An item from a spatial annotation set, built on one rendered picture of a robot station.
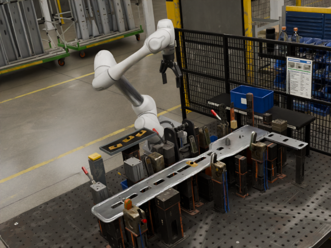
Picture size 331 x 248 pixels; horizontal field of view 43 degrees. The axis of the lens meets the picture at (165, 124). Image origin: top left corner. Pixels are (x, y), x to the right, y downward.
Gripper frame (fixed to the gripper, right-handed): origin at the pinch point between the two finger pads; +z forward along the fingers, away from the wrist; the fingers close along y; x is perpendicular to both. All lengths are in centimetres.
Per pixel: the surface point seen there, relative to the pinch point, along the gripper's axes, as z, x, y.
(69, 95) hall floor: 146, 131, -447
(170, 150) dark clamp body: 40.1, -14.6, 9.4
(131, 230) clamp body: 51, -74, 44
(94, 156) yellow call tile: 30, -61, -7
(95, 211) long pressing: 46, -80, 21
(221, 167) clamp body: 42, -6, 47
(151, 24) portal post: 87, 410, -554
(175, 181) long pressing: 46, -31, 32
